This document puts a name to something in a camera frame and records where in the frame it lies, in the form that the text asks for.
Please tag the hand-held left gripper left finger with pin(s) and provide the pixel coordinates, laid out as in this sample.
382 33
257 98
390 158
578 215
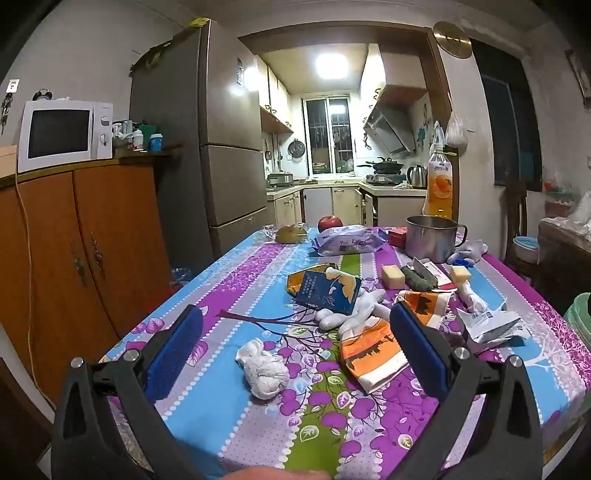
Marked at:
178 350

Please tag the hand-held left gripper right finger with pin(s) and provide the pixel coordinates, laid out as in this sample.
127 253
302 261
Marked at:
422 350

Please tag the large orange white packet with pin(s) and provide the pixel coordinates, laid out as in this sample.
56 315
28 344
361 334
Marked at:
371 355

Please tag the white paper wrapper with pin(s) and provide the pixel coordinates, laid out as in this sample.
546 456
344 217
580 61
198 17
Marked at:
489 325

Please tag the green scouring pad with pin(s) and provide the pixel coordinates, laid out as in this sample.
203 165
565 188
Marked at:
415 279

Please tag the yellow sponge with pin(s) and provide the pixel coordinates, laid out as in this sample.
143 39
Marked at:
460 274
392 277

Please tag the blue paper carton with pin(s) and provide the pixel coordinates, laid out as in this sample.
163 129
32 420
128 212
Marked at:
325 290

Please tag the green trash bin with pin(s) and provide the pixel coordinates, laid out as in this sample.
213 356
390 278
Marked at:
579 318

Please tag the rolled white tissue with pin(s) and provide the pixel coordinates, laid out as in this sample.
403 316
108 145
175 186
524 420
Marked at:
471 297

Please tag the white glove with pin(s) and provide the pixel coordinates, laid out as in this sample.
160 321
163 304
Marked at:
471 250
358 314

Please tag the white red toothpaste box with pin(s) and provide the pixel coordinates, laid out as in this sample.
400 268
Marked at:
434 272

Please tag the crumpled white tissue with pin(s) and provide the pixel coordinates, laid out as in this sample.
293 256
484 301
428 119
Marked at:
263 369

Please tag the blue bottle cap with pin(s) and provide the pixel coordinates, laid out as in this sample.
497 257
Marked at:
461 264

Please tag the steel pot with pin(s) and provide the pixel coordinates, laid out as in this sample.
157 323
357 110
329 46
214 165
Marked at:
429 242

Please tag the purple wet wipes pack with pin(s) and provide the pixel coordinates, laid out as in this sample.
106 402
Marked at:
351 240

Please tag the wooden cabinet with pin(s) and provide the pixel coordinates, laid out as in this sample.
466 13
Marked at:
115 230

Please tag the blue basin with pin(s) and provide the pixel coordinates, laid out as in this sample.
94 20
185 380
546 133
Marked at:
526 249

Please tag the red apple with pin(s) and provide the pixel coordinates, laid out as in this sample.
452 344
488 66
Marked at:
329 224

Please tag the orange juice bottle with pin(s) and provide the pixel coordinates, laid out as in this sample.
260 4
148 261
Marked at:
438 189

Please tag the wooden side table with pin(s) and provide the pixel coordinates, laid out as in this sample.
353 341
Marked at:
563 267

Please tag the dark wooden chair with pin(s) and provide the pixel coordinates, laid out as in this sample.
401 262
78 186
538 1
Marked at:
515 212

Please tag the steel kettle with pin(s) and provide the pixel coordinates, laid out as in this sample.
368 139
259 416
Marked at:
417 177

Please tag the gas stove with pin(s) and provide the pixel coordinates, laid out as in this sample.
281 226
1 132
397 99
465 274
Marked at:
385 179

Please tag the kitchen counter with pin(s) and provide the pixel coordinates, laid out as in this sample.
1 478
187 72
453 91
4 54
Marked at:
318 203

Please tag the black wok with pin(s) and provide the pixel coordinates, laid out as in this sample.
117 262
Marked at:
385 165

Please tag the rice cooker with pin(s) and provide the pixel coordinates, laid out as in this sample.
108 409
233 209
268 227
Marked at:
280 179

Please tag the white plastic table cover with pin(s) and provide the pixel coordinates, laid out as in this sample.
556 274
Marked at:
577 221

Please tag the colourful plastic containers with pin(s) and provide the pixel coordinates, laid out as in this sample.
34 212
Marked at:
556 191

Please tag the blue jar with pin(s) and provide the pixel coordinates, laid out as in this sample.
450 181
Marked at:
157 143

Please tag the teal box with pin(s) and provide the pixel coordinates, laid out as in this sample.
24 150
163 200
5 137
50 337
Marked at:
146 136

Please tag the grey refrigerator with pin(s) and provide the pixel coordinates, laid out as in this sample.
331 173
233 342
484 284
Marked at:
231 138

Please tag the hanging white plastic bag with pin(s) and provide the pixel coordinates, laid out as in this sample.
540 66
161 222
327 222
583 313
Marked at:
456 131

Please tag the range hood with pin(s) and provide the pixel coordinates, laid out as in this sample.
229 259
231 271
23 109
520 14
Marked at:
392 124

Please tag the round hanging pan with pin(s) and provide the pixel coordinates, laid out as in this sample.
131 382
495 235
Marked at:
297 148

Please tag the kitchen window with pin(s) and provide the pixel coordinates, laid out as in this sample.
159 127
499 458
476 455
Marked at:
328 134

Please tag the white microwave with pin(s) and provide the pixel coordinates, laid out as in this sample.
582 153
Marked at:
60 134

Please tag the dark window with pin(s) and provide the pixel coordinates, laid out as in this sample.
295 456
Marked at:
508 115

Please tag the cardboard box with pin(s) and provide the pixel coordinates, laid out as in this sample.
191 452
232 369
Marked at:
8 161

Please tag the upper kitchen cabinets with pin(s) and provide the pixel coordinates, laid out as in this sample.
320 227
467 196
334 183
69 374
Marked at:
272 97

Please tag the small alarm clock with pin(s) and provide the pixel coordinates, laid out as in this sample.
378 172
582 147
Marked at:
42 95

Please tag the ceiling lamp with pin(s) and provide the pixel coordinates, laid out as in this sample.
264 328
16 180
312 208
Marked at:
332 65

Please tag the gold round wall clock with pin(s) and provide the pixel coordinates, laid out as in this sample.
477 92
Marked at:
452 39

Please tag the framed wall picture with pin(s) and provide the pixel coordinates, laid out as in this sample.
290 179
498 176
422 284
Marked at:
581 74

